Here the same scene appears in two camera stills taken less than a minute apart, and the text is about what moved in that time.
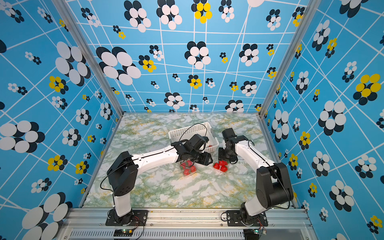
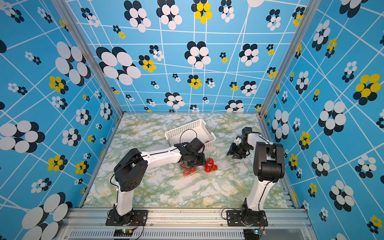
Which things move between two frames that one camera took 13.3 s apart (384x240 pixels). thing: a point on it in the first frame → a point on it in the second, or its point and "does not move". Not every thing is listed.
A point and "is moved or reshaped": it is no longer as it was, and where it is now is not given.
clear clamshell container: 222,165 is moved or reshaped
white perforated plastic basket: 203,129 is moved or reshaped
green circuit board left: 123,232 does not move
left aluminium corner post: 90,52 does not move
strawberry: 216,165 → 207,168
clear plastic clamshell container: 188,167 does not move
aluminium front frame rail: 84,223 does not move
